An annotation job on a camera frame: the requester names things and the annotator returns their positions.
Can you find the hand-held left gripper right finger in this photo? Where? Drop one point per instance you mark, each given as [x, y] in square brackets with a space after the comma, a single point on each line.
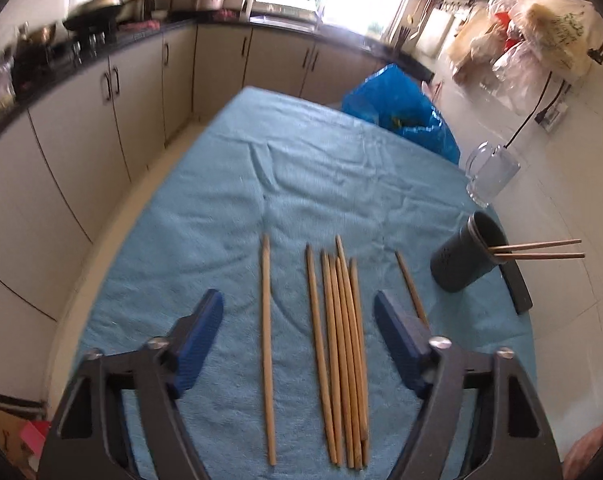
[396, 340]

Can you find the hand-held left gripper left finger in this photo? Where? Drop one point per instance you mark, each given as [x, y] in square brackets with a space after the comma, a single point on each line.
[201, 340]

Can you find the wooden chopstick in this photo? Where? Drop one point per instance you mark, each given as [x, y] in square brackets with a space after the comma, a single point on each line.
[267, 350]
[358, 335]
[342, 360]
[319, 345]
[341, 250]
[536, 245]
[332, 350]
[410, 285]
[541, 256]
[349, 365]

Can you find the dark grey chopstick holder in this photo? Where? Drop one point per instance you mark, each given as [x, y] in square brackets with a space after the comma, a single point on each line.
[456, 265]

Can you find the black smartphone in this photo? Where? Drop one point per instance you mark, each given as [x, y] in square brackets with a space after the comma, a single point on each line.
[519, 290]

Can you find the blue towel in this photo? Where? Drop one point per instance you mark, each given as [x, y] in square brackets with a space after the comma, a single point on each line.
[281, 175]

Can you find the clear glass mug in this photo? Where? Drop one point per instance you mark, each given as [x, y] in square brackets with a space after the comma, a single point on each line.
[496, 175]

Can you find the cardboard box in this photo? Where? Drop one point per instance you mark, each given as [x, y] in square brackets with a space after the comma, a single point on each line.
[1, 430]

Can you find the pink cloth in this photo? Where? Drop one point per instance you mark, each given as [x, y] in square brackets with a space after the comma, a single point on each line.
[594, 450]

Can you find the blue plastic bag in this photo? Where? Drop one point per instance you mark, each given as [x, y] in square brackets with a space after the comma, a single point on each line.
[396, 95]

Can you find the cream lower kitchen cabinets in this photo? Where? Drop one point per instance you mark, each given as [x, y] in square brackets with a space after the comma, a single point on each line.
[81, 125]

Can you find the clear plastic bag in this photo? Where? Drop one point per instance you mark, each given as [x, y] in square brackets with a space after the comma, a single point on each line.
[521, 70]

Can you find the crumpled plastic bag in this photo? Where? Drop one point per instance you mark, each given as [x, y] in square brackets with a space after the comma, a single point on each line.
[474, 42]

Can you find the white cutting board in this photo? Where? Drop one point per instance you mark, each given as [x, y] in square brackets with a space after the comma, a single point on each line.
[437, 32]

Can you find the gas stove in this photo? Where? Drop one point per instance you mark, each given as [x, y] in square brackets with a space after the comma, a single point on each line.
[88, 40]

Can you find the pink lump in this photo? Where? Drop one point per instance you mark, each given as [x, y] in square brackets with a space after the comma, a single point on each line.
[139, 25]

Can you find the black kitchen countertop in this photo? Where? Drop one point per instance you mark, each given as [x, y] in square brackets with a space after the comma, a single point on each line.
[276, 21]

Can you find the metal cooking pot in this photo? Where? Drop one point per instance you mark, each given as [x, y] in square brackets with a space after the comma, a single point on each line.
[38, 36]

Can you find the black wok with lid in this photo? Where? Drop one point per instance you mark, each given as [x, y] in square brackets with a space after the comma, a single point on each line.
[98, 10]

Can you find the white printed plastic bag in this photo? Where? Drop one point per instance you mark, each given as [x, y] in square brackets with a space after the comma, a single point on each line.
[556, 30]

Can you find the wall power socket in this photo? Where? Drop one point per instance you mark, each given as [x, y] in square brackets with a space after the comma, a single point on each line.
[550, 114]

